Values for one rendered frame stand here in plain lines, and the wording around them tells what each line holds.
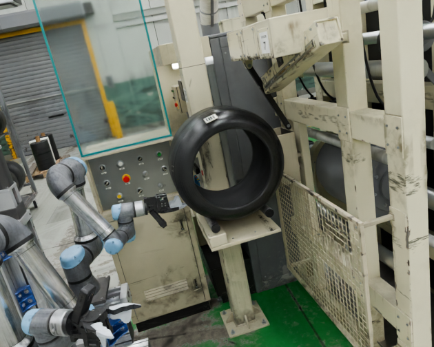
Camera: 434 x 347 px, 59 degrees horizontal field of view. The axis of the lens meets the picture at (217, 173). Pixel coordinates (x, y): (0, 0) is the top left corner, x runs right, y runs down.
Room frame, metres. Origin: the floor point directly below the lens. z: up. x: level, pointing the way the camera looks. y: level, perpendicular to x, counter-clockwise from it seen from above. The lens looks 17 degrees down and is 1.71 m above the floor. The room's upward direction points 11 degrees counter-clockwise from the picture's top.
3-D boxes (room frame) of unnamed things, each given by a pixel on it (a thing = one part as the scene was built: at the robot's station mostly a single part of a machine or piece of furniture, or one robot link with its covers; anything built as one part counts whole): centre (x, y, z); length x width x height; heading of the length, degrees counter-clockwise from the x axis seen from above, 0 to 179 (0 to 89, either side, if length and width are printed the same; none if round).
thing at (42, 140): (7.96, 3.42, 0.38); 1.20 x 0.80 x 0.76; 15
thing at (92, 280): (1.67, 0.75, 0.77); 0.15 x 0.15 x 0.10
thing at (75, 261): (1.68, 0.75, 0.88); 0.13 x 0.12 x 0.14; 167
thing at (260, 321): (2.14, 0.02, 0.02); 0.27 x 0.27 x 0.04; 10
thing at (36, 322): (1.00, 0.60, 1.04); 0.11 x 0.08 x 0.09; 71
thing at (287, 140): (2.18, -0.38, 1.05); 0.20 x 0.15 x 0.30; 10
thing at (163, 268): (2.45, 0.53, 0.63); 0.56 x 0.41 x 1.27; 100
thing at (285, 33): (1.83, -0.36, 1.71); 0.61 x 0.25 x 0.15; 10
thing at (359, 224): (1.73, -0.41, 0.65); 0.90 x 0.02 x 0.70; 10
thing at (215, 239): (1.87, 0.09, 0.83); 0.36 x 0.09 x 0.06; 10
